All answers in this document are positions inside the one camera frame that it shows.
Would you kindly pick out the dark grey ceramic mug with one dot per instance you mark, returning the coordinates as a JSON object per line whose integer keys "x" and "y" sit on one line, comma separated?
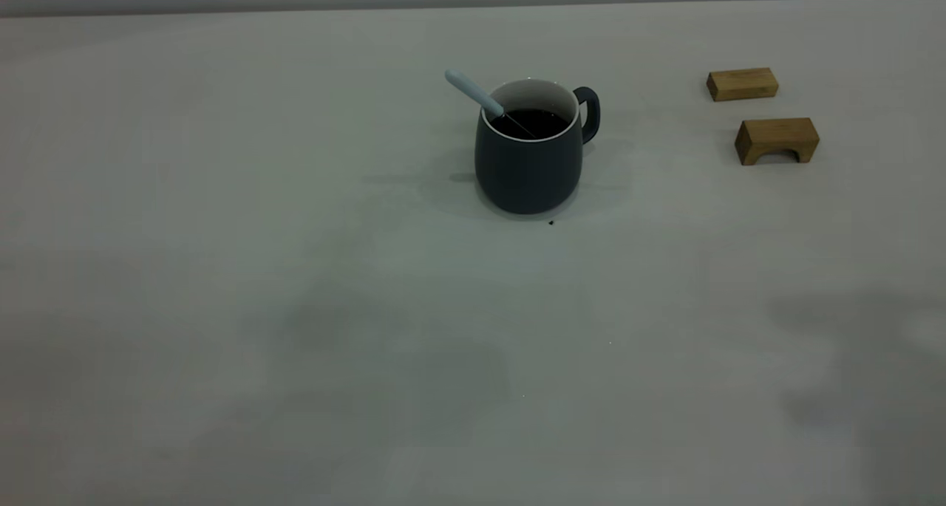
{"x": 528, "y": 173}

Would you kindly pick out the dark coffee liquid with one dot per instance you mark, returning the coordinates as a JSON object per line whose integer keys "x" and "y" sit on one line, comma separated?
{"x": 543, "y": 124}

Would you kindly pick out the flat wooden block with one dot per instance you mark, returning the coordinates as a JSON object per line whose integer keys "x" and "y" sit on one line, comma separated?
{"x": 741, "y": 84}

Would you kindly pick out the arched wooden block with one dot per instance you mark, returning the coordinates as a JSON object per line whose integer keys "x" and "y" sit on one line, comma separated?
{"x": 776, "y": 133}

